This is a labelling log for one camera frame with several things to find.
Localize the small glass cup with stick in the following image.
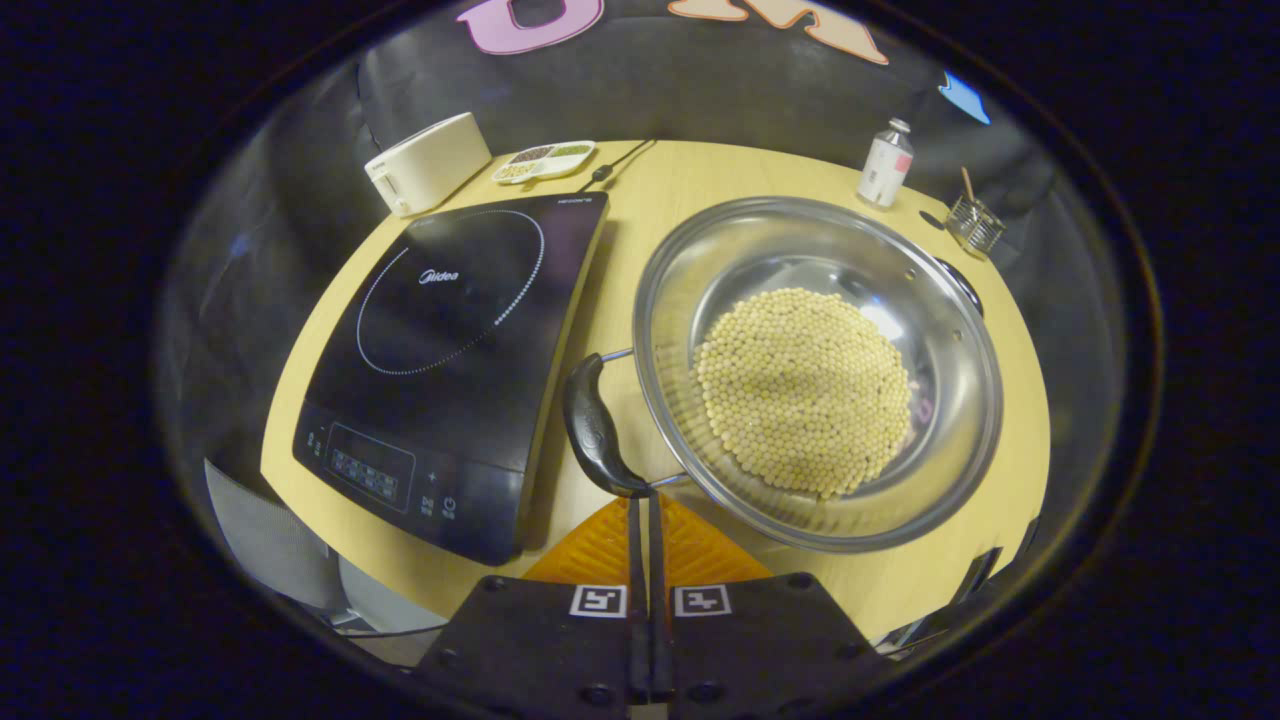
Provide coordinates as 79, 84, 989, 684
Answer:
945, 167, 1007, 261

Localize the white toaster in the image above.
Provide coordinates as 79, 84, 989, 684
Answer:
364, 112, 493, 218

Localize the black power cable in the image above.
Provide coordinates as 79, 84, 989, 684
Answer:
577, 140, 656, 193

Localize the small white bottle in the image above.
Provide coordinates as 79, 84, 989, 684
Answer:
858, 118, 915, 209

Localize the pile of soybeans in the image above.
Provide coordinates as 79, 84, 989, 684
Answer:
692, 288, 913, 499

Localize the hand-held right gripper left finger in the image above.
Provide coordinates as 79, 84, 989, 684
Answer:
415, 495, 650, 717

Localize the black induction cooktop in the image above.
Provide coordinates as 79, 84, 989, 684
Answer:
292, 192, 611, 567

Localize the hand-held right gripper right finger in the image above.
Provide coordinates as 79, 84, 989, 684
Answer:
650, 493, 883, 717

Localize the white divided tray of beans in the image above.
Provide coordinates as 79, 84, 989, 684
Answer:
492, 140, 598, 186

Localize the stainless steel pot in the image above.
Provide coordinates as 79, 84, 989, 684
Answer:
563, 196, 1004, 553

